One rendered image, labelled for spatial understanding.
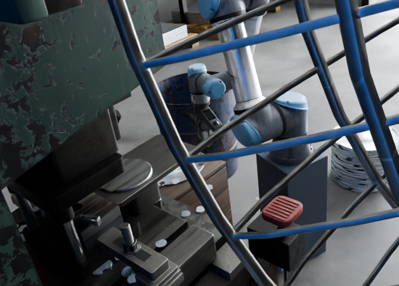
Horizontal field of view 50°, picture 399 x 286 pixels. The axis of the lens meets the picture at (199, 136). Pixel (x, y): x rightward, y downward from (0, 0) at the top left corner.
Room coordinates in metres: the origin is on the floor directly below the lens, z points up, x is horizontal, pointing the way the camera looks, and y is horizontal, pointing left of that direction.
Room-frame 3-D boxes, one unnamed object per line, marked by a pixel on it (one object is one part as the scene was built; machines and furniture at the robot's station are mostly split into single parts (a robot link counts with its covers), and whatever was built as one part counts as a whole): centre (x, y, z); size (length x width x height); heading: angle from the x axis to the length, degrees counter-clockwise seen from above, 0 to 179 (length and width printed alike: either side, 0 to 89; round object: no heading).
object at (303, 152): (1.28, -0.31, 0.50); 0.15 x 0.15 x 0.10
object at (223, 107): (1.98, 0.00, 0.24); 0.42 x 0.42 x 0.48
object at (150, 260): (0.57, 0.14, 0.76); 0.17 x 0.06 x 0.10; 45
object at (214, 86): (1.51, -0.08, 0.66); 0.11 x 0.11 x 0.08; 24
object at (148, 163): (0.82, 0.14, 0.72); 0.25 x 0.14 x 0.14; 135
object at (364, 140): (1.70, -0.76, 0.23); 0.29 x 0.29 x 0.01
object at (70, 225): (0.59, 0.25, 0.81); 0.02 x 0.02 x 0.14
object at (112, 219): (0.70, 0.26, 0.76); 0.15 x 0.09 x 0.05; 45
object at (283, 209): (0.62, -0.13, 0.72); 0.07 x 0.06 x 0.08; 135
